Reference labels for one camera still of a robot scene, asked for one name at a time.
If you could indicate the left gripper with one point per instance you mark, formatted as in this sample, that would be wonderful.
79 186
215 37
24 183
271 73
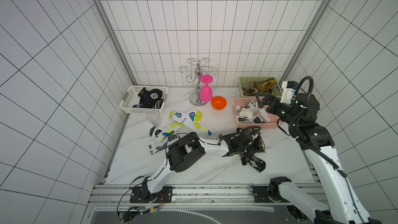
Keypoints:
250 152

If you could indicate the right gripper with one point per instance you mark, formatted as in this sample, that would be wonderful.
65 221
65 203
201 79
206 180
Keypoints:
269 102

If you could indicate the white sock grey pattern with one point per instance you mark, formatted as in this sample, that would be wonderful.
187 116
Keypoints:
252 113

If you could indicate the yellow brown plaid sock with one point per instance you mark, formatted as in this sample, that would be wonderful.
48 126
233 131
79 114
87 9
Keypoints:
267 86

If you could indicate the brown tan striped sock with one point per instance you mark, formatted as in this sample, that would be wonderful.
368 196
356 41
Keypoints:
251 89

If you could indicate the black sock white logo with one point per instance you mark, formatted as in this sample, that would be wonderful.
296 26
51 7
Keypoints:
148 99

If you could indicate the black white sock pile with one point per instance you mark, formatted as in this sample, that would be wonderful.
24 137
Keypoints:
257 145

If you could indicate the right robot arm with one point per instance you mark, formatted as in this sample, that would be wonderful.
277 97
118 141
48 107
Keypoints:
343 206

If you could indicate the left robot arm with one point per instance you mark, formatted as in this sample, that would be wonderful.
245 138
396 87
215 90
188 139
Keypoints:
184 152

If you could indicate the pink plastic basket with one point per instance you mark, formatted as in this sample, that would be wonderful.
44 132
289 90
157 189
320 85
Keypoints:
242 102

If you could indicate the green plastic basket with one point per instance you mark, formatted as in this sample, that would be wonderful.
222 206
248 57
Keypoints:
245 81

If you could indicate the white plastic basket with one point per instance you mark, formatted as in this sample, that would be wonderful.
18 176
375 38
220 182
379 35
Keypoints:
132 98

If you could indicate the black grey argyle sock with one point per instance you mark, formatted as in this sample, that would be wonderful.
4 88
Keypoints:
258 164

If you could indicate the orange plastic bowl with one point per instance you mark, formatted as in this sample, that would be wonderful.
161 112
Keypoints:
219 103

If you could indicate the white sock yellow blue patches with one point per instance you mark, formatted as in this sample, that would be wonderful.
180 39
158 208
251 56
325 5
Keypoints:
192 120

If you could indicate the pink plastic goblet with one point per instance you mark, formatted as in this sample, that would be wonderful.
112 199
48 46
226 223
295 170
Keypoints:
206 91

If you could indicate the chrome cup holder stand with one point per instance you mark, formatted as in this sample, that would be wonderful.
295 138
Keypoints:
199 68

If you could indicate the clear drinking glass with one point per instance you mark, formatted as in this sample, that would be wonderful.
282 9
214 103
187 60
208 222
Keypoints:
154 118

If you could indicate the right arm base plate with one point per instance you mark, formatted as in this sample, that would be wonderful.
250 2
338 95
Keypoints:
261 195

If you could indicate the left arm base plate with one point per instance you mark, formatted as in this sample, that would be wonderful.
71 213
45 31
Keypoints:
142 195

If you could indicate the aluminium rail frame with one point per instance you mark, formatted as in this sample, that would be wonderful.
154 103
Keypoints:
115 200

